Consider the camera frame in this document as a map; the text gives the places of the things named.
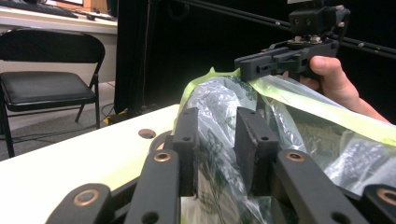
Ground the black folding chair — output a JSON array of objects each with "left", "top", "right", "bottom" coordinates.
[{"left": 0, "top": 27, "right": 106, "bottom": 159}]

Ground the clear green-printed plastic bag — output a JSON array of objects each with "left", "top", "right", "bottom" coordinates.
[{"left": 172, "top": 66, "right": 396, "bottom": 224}]

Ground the black curtain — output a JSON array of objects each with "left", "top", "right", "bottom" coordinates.
[{"left": 113, "top": 0, "right": 396, "bottom": 125}]

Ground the black metal rod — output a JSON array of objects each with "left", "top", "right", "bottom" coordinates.
[{"left": 174, "top": 0, "right": 396, "bottom": 60}]

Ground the white desk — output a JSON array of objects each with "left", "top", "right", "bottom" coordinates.
[{"left": 0, "top": 0, "right": 119, "bottom": 35}]

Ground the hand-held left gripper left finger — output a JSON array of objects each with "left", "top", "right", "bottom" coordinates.
[{"left": 172, "top": 106, "right": 200, "bottom": 199}]

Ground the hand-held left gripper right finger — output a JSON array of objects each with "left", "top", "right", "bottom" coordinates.
[{"left": 233, "top": 106, "right": 280, "bottom": 197}]

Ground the black keyboard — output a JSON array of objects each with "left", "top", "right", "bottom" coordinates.
[{"left": 0, "top": 0, "right": 78, "bottom": 19}]

